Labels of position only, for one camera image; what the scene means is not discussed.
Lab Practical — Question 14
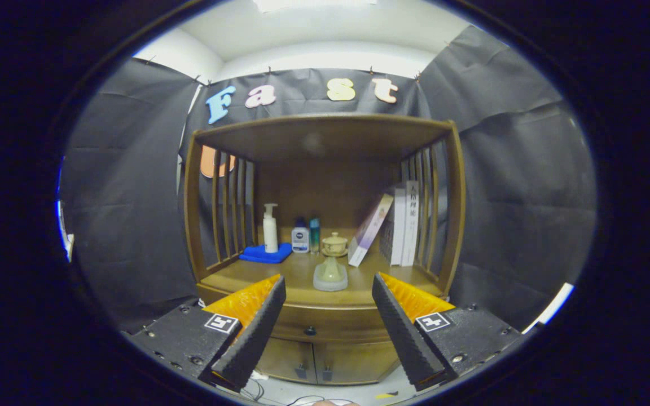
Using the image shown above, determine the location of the brown wooden cabinet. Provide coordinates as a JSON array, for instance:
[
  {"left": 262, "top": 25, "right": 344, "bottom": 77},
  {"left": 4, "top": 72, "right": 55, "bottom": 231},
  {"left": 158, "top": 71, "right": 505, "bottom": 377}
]
[{"left": 183, "top": 113, "right": 467, "bottom": 387}]

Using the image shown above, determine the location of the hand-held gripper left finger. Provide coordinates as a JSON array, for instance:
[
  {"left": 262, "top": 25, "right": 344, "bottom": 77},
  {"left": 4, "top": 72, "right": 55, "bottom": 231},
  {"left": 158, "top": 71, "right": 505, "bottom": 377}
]
[{"left": 122, "top": 275, "right": 287, "bottom": 392}]

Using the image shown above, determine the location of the ceiling light panel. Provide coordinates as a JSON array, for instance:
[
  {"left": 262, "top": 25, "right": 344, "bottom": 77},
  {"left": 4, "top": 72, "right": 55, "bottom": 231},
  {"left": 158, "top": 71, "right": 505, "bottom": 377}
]
[{"left": 253, "top": 0, "right": 378, "bottom": 13}]

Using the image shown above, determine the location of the wooden countertop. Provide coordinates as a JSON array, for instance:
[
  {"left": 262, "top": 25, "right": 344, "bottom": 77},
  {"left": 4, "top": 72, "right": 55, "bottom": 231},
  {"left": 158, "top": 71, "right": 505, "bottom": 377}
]
[{"left": 201, "top": 248, "right": 444, "bottom": 310}]

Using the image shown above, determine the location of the brown wooden drawer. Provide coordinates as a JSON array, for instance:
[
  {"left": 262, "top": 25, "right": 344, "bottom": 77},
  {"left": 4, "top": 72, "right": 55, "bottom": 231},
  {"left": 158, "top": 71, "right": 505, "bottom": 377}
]
[{"left": 263, "top": 304, "right": 396, "bottom": 345}]

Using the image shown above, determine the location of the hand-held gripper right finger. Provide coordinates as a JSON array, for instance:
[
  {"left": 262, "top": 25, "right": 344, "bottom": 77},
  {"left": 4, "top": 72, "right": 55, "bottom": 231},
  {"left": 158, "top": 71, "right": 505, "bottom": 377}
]
[{"left": 371, "top": 272, "right": 529, "bottom": 391}]

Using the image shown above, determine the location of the plain white book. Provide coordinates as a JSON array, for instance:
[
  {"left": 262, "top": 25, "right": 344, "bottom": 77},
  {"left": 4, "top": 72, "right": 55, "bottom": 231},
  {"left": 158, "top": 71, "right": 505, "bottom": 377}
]
[{"left": 390, "top": 183, "right": 407, "bottom": 267}]

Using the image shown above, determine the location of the white book black lettering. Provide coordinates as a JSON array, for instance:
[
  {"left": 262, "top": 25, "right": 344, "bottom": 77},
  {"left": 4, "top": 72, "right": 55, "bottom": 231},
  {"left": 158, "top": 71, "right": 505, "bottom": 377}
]
[{"left": 401, "top": 180, "right": 420, "bottom": 267}]

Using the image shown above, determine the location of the white pump bottle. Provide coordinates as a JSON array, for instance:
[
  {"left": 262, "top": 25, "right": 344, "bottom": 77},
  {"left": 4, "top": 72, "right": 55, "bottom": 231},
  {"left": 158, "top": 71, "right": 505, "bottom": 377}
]
[{"left": 262, "top": 203, "right": 279, "bottom": 254}]

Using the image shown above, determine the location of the dark patterned book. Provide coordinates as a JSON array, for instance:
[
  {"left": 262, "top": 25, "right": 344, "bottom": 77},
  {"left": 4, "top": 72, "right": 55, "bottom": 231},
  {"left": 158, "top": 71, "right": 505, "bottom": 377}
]
[{"left": 379, "top": 217, "right": 396, "bottom": 264}]

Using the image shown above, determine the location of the beige lidded teacup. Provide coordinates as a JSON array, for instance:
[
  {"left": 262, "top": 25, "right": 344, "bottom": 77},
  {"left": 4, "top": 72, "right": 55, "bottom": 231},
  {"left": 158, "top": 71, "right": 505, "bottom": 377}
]
[{"left": 321, "top": 232, "right": 349, "bottom": 258}]

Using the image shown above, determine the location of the narrow wooden cabinet door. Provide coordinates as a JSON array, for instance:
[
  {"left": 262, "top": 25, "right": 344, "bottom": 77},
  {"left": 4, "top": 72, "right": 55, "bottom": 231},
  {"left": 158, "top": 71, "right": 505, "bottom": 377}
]
[{"left": 256, "top": 337, "right": 315, "bottom": 384}]

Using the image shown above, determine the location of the black cable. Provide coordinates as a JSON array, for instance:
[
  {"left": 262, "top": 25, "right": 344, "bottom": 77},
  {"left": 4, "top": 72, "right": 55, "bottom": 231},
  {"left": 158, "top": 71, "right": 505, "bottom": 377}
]
[{"left": 243, "top": 377, "right": 267, "bottom": 402}]

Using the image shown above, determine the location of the purple and white book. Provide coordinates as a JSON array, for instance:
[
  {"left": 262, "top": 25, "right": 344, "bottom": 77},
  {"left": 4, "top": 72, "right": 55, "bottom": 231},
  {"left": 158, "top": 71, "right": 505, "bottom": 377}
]
[{"left": 348, "top": 193, "right": 394, "bottom": 267}]

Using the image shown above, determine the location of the white bottle blue cap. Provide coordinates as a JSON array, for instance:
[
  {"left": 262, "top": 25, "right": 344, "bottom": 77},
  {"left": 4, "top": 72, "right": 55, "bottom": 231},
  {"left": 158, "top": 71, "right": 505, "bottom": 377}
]
[{"left": 291, "top": 217, "right": 310, "bottom": 254}]

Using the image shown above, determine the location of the wide wooden cabinet door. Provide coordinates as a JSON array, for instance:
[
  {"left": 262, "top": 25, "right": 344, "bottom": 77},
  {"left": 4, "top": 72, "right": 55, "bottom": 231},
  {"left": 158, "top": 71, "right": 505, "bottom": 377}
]
[{"left": 314, "top": 341, "right": 400, "bottom": 386}]

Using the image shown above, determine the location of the blue folded cloth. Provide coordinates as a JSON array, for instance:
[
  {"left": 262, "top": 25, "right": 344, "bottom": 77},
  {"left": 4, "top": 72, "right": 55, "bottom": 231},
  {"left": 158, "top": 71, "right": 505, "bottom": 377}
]
[{"left": 239, "top": 242, "right": 293, "bottom": 264}]

